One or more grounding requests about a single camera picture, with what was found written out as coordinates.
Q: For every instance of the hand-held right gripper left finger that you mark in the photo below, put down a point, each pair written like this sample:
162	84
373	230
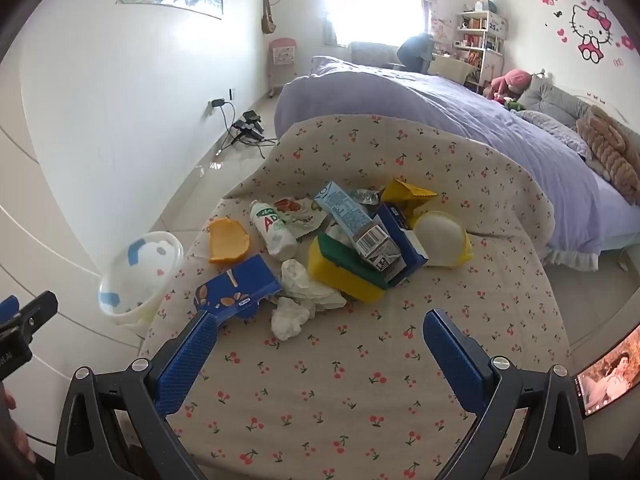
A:
185	360

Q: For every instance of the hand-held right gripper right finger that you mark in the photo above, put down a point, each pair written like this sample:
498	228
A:
455	360

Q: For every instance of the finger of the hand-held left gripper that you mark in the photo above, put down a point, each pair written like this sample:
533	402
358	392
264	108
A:
35	310

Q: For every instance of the dark blue carton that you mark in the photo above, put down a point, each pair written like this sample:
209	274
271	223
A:
245	285

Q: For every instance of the white plastic bin blue patches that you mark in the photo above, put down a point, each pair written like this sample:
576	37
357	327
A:
145	270

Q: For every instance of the dark blue box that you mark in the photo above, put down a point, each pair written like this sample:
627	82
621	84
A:
409	255

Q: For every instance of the white and yellow bowl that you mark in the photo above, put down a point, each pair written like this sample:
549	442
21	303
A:
440	237

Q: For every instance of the orange plastic lid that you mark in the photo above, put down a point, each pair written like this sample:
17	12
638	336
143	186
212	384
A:
229	242

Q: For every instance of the large white tissue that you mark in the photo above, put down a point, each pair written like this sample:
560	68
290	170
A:
300	280

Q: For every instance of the yellow sponge green backing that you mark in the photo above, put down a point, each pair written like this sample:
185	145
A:
330	270

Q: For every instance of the light blue milk carton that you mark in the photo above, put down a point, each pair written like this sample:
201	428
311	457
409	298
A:
345	215

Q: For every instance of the silver foil wrapper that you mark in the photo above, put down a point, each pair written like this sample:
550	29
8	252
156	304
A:
362	196

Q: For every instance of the person's left hand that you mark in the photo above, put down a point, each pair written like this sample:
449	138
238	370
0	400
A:
24	452

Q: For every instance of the cherry print cloth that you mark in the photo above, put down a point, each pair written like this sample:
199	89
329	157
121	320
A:
350	360

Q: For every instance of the small crumpled white tissue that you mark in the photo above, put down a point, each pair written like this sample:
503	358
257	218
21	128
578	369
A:
287	317

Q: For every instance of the phone with lit screen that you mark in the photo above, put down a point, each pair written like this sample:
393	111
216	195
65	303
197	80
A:
607	375

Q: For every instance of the white drink bottle green label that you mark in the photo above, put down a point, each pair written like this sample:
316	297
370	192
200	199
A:
272	230

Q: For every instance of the yellow paper packet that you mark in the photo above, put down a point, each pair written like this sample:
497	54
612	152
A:
405	194

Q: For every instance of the white snack wrapper food print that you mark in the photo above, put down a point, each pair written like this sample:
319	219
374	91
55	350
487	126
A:
306	217

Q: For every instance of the bed with frilled sheet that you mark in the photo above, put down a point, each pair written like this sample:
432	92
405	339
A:
617	210

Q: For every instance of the black chargers on floor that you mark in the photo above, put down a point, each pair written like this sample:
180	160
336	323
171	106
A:
247	125

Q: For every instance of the lilac ruffled pillow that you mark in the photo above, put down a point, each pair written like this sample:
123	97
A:
555	132

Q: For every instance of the brown plush pillow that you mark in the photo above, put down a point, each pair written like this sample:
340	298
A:
607	150

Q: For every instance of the green toy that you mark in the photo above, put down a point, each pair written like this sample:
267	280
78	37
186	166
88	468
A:
513	105

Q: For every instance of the grey pillow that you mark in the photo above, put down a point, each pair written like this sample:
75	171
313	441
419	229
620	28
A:
550	100

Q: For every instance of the pink plush toy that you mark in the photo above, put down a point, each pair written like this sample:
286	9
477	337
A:
512	80

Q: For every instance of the white desk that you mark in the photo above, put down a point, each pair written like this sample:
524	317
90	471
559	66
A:
447	66

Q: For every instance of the dark chair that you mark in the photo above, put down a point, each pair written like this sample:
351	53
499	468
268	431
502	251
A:
417	52

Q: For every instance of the grey upholstered seat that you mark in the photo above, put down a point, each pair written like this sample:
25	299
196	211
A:
372	52

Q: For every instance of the pink small cabinet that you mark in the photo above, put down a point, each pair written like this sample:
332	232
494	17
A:
282	52

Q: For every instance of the white bookshelf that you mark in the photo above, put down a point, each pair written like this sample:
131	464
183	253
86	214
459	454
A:
480	35

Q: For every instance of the brown hanging bag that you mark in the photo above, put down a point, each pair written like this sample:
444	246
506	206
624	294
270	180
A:
268	17

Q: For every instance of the window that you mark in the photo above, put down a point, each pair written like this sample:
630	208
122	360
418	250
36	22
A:
375	12

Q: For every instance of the black wall charger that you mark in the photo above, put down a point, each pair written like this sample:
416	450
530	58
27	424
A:
217	104

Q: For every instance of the pink cat wall sticker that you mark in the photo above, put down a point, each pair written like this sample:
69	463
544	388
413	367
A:
590	25

